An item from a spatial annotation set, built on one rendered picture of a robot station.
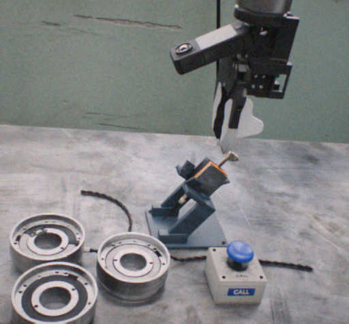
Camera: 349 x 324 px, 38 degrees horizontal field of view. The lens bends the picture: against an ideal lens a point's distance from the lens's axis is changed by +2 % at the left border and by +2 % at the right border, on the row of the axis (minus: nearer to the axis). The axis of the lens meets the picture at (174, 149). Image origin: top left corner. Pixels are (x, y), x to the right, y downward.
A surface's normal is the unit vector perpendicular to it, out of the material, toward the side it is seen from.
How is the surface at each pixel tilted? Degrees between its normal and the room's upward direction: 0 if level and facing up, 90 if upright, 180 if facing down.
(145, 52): 90
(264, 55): 90
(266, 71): 90
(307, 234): 0
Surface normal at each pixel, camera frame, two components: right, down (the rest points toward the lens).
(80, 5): 0.17, 0.50
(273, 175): 0.14, -0.86
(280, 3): 0.44, 0.50
